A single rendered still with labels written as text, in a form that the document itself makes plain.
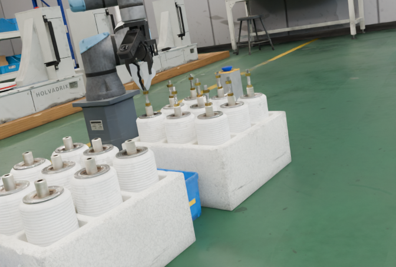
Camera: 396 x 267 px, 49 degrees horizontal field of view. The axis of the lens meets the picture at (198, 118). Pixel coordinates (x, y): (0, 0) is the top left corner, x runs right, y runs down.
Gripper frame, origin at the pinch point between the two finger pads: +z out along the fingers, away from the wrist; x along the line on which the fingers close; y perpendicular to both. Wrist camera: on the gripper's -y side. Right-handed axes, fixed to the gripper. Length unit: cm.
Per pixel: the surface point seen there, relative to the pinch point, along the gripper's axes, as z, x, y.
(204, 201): 32.6, -20.1, -12.5
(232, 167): 23.1, -29.5, -11.1
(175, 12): -28, 138, 325
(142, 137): 15.1, 1.6, -3.9
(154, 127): 12.3, -3.0, -3.0
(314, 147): 35, -44, 38
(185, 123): 11.1, -15.0, -5.6
